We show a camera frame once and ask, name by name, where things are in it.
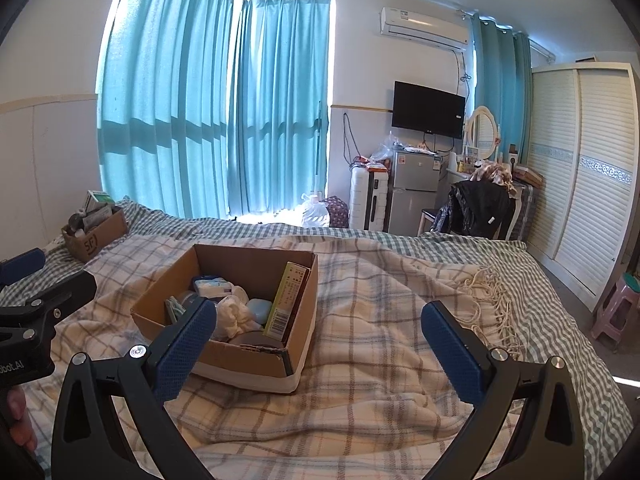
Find grey-green plastic clamp tool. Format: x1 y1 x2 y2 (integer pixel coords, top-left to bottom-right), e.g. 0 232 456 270
164 296 186 324

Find blue white tissue pack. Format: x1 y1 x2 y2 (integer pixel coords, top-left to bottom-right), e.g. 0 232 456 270
191 276 234 298

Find cream lace sock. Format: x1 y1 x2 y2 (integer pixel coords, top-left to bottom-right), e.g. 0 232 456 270
212 295 262 341

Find white earbuds case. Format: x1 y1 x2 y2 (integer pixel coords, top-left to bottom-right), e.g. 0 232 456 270
246 298 272 326

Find person's left hand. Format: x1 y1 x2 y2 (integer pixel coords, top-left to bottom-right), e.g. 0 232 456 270
6 386 37 452

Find green checked bed sheet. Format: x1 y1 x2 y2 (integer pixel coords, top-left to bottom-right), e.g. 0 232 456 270
0 196 637 480

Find small cardboard box with items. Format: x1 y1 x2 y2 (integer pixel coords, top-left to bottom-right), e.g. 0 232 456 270
61 191 128 263

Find pink plastic stool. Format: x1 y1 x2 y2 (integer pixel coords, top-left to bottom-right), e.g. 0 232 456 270
590 273 639 347

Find clear plastic container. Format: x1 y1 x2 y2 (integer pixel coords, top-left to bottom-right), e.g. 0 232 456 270
177 290 204 311

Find plaid beige blanket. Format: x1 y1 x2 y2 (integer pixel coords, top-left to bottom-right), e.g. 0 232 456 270
24 235 526 479

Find large open cardboard box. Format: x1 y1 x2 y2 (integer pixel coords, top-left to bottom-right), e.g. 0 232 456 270
131 244 318 393

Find black jacket on chair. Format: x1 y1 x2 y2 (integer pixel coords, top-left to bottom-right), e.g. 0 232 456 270
431 180 515 238

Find yellow-green product box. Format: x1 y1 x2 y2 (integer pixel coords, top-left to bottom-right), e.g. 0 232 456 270
264 261 310 342

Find silver mini fridge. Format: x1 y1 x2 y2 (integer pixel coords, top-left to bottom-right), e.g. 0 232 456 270
387 151 442 236

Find white suitcase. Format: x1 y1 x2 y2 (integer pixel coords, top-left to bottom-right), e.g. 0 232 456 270
349 162 388 231

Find white louvered wardrobe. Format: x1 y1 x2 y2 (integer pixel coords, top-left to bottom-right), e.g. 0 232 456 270
526 62 639 309

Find oval white vanity mirror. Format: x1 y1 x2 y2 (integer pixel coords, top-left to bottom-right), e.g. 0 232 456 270
463 105 500 160

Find teal curtain right window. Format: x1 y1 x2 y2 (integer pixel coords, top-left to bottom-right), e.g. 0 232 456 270
471 13 533 156

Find white air conditioner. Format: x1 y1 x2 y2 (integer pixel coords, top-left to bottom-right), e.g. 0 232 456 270
380 6 469 51

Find black wall television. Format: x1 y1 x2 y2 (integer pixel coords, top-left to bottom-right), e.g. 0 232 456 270
392 81 465 139

